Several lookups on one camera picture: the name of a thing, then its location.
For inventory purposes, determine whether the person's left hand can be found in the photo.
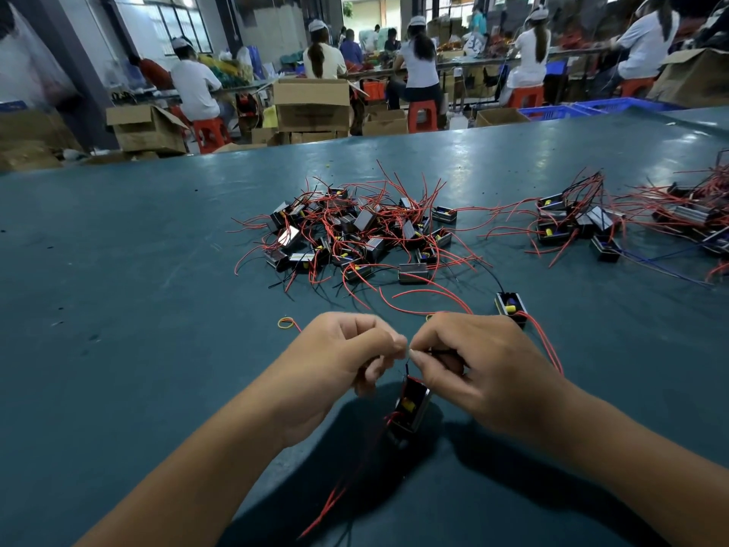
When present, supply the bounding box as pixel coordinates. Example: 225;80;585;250
264;311;408;445

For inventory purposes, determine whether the person's right hand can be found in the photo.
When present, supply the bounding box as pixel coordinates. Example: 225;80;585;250
408;311;582;451

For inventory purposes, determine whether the central pile of wired modules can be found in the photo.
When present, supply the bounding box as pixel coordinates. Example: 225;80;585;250
233;163;491;320

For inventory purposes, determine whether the person's left forearm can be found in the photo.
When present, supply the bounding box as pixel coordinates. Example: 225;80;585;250
77;398;314;547

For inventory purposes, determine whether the person's right forearm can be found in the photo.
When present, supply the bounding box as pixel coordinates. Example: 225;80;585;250
547;398;729;547

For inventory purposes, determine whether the low cardboard box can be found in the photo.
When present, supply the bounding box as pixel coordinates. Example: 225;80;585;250
361;108;409;137

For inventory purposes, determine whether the shallow cardboard box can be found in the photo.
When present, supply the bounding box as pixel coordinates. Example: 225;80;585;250
474;106;531;128

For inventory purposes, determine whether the large closed cardboard box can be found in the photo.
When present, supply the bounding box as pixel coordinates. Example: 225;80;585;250
271;79;352;132

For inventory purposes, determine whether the blue plastic crate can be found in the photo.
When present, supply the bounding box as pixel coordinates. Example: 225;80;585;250
518;104;594;121
573;97;683;115

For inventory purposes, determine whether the open cardboard box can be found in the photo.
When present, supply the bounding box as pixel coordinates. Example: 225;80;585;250
106;103;189;155

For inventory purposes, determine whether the tilted cardboard box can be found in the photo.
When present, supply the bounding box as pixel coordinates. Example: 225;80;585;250
649;47;729;108

